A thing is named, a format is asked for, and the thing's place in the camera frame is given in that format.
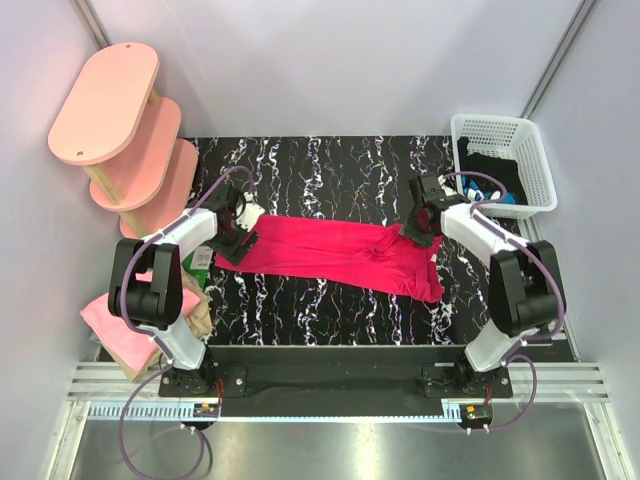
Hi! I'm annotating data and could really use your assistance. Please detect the red t shirt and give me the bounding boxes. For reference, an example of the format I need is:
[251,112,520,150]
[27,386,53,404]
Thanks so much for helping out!
[215,215,444,303]

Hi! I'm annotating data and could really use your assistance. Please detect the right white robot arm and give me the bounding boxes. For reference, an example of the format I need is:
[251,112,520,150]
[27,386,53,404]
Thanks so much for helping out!
[401,174,566,397]

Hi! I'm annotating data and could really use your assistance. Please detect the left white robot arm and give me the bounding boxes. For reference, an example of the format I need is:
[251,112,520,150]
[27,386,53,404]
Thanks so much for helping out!
[107,185,265,396]

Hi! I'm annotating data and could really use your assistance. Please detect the green folder with label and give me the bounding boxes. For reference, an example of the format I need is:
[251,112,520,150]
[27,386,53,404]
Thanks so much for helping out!
[181,244,215,291]

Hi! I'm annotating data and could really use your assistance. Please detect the blue white garment in basket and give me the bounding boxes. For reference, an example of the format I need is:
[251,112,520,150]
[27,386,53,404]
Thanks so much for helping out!
[461,176,502,202]

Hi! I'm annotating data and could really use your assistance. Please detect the black marble pattern mat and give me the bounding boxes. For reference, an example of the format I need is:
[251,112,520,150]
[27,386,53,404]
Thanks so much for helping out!
[191,135,489,346]

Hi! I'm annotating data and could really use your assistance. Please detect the folded beige t shirt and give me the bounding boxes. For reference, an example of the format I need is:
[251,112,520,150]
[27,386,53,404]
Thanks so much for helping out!
[111,270,213,382]

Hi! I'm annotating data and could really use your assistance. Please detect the black clothes in basket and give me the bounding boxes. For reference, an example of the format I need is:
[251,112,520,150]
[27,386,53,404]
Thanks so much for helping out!
[457,137,528,205]

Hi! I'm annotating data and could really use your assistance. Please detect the white plastic basket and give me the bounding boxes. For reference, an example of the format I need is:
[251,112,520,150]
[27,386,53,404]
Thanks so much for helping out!
[450,114,557,220]

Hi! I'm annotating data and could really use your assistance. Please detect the folded pink t shirt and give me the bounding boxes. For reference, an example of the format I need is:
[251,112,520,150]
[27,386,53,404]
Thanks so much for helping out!
[80,272,201,374]

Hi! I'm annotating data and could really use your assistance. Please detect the pink three-tier shelf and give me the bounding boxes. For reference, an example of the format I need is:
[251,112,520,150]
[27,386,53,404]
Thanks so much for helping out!
[48,42,198,238]

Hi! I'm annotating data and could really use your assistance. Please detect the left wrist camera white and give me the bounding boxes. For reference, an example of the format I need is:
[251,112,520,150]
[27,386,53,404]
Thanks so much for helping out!
[237,197,265,231]

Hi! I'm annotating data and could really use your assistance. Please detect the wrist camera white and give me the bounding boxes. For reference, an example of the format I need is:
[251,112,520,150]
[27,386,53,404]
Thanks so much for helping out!
[237,197,265,231]
[437,175,457,196]

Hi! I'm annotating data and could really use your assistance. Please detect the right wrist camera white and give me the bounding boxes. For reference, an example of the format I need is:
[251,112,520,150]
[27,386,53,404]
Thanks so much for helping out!
[437,175,457,196]

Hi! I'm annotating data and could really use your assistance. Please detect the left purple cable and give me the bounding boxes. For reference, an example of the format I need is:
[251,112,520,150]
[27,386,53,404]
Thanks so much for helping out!
[115,166,259,479]

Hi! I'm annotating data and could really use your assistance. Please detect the aluminium rail frame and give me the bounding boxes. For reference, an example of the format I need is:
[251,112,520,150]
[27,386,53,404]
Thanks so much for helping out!
[47,332,635,479]

